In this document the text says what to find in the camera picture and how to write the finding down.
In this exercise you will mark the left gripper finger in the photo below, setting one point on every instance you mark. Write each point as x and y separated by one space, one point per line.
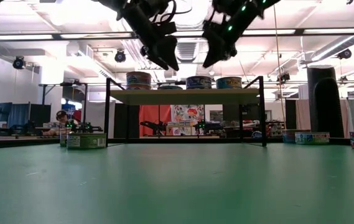
155 57
169 51

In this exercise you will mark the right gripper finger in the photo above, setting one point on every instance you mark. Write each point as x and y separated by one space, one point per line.
215 46

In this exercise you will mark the teal can yellow print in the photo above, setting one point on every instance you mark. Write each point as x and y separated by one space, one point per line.
229 83

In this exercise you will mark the dark blue can white label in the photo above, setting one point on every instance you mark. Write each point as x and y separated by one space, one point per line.
198 83

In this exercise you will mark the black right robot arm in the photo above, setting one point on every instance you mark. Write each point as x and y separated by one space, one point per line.
251 7

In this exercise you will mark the small wooden shelf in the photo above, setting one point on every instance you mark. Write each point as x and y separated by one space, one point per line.
179 124

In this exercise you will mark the black spotlight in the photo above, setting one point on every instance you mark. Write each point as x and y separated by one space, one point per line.
231 53
284 77
19 63
120 56
344 54

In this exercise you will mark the white air vent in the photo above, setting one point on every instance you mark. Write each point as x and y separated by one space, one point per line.
186 51

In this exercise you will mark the red curtain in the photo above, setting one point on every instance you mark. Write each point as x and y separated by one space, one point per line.
151 113

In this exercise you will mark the colourful poster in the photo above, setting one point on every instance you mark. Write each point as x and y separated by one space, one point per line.
189 113

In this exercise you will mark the black monitor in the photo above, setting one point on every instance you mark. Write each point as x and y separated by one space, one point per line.
231 113

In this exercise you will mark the black chalkboard sign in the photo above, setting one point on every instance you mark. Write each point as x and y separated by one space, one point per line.
216 116

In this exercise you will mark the long light bar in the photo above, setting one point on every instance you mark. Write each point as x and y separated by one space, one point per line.
299 31

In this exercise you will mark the black curtain panel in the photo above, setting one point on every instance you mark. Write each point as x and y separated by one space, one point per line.
123 121

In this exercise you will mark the black partition panel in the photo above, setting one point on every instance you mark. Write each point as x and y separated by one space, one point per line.
290 115

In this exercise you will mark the pink cloth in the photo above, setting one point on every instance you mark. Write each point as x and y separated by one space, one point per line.
302 115

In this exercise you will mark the person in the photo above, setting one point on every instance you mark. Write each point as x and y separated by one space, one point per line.
61 116

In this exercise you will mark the black ribbed column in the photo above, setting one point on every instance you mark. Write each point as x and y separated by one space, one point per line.
323 102

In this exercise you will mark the pale blue label can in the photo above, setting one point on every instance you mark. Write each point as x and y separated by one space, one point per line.
312 138

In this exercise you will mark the blue curtain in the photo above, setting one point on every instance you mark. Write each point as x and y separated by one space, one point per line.
18 115

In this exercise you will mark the grey workbench wooden top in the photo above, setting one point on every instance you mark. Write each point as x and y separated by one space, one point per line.
24 137

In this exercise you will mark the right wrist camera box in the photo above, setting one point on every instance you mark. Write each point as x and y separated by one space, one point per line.
209 25

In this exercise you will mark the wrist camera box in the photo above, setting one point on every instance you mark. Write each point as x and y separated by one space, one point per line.
209 25
169 28

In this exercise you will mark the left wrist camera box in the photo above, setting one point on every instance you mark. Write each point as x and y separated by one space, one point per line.
169 28

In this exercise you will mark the wooden shelf black frame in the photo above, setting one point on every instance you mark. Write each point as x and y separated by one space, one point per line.
189 97

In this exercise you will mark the black metal frame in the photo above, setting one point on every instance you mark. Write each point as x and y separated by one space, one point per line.
85 102

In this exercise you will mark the black table frame rail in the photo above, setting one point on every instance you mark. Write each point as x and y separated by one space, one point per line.
164 140

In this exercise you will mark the silver air duct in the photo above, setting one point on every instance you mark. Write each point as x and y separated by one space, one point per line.
335 46

